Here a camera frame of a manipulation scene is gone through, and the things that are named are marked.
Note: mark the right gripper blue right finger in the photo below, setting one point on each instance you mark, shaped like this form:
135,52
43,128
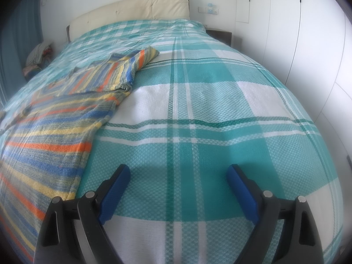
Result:
299,240

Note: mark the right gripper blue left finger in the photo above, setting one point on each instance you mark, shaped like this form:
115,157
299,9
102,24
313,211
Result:
57,240

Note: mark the striped knit sweater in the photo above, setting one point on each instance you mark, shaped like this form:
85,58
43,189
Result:
55,120

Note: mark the pile of clothes on stand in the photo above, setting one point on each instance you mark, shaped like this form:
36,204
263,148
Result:
39,58

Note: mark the teal plaid bedspread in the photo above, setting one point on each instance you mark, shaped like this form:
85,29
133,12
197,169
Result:
197,108

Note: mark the dark bedside table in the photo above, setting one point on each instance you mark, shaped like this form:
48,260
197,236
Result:
220,35

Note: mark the white wardrobe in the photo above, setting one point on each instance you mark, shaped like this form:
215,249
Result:
306,44

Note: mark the blue curtain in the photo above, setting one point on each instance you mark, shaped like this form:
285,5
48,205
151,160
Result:
20,33

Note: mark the cream padded headboard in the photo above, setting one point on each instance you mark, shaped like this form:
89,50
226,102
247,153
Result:
126,10

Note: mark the wall socket with blue sticker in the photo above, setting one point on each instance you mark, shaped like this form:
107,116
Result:
209,9

